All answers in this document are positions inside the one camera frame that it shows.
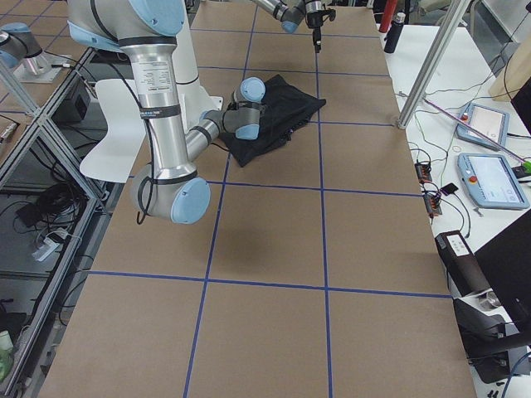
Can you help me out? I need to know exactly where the red cylinder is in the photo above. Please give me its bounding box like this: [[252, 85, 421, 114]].
[[378, 0, 398, 33]]

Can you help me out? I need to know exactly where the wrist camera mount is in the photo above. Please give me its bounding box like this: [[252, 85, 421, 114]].
[[324, 8, 336, 22]]

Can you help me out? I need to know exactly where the black monitor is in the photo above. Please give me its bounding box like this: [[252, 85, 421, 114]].
[[475, 211, 530, 331]]

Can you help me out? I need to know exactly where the white plastic chair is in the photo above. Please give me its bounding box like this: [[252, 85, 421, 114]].
[[80, 79, 145, 183]]

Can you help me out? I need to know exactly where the aluminium frame post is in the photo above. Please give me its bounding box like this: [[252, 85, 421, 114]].
[[396, 0, 470, 129]]

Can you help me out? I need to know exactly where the silver stick green tip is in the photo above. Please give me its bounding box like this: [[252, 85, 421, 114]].
[[423, 98, 530, 172]]

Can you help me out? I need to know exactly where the black box with label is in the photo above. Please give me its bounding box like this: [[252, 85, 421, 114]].
[[435, 231, 490, 296]]

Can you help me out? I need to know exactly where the black water bottle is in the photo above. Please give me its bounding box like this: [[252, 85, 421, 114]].
[[383, 12, 407, 54]]

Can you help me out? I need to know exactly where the upper blue teach pendant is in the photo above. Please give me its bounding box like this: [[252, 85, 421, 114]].
[[456, 103, 509, 150]]

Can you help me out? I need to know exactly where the black graphic t-shirt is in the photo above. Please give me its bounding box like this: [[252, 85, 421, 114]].
[[220, 75, 326, 167]]

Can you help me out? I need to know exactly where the blue teach pendant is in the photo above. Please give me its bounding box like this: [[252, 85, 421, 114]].
[[456, 103, 509, 150], [457, 153, 529, 210]]

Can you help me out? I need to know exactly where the right black cable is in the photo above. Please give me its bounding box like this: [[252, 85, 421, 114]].
[[111, 61, 158, 225]]

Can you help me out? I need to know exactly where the lower blue teach pendant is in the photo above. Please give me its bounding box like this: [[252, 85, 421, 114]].
[[457, 153, 529, 210]]

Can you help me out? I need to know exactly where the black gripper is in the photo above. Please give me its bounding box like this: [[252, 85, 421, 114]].
[[306, 11, 325, 52]]

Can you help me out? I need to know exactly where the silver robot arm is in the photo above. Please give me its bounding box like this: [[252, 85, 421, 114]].
[[253, 0, 336, 54], [68, 1, 266, 224]]

